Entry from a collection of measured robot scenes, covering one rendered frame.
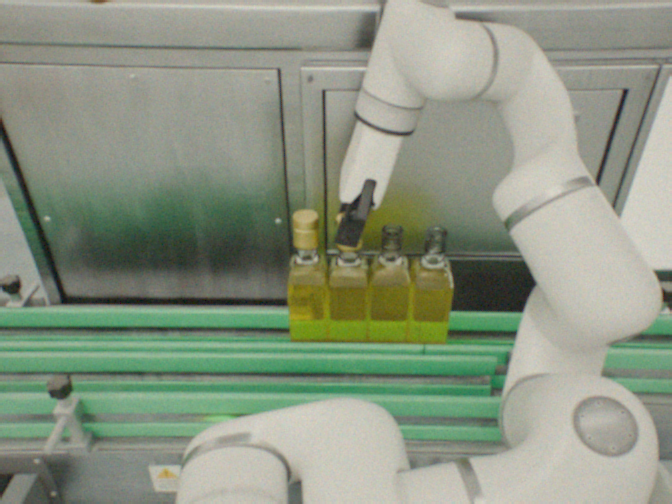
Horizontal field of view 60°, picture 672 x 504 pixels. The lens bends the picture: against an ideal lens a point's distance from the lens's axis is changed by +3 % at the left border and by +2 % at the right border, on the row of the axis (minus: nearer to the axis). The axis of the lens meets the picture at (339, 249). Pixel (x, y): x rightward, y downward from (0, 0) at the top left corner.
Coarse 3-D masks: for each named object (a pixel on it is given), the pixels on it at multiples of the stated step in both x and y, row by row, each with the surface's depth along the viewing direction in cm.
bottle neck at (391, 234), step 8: (392, 224) 77; (384, 232) 76; (392, 232) 78; (400, 232) 76; (384, 240) 77; (392, 240) 76; (400, 240) 76; (384, 248) 77; (392, 248) 77; (400, 248) 77; (384, 256) 78; (392, 256) 77; (400, 256) 78
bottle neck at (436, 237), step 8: (432, 232) 77; (440, 232) 77; (432, 240) 75; (440, 240) 75; (424, 248) 77; (432, 248) 76; (440, 248) 76; (424, 256) 78; (432, 256) 77; (440, 256) 77; (432, 264) 77; (440, 264) 78
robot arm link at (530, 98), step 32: (512, 32) 57; (512, 64) 56; (544, 64) 58; (480, 96) 57; (512, 96) 60; (544, 96) 58; (512, 128) 61; (544, 128) 57; (544, 160) 50; (576, 160) 50; (512, 192) 51; (544, 192) 49; (512, 224) 51
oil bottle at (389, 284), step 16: (384, 272) 78; (400, 272) 78; (384, 288) 79; (400, 288) 79; (368, 304) 84; (384, 304) 80; (400, 304) 80; (368, 320) 83; (384, 320) 82; (400, 320) 82; (368, 336) 85; (384, 336) 84; (400, 336) 84
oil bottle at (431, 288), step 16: (416, 272) 78; (432, 272) 77; (448, 272) 78; (416, 288) 78; (432, 288) 78; (448, 288) 78; (416, 304) 80; (432, 304) 80; (448, 304) 80; (416, 320) 81; (432, 320) 81; (448, 320) 82; (416, 336) 83; (432, 336) 83
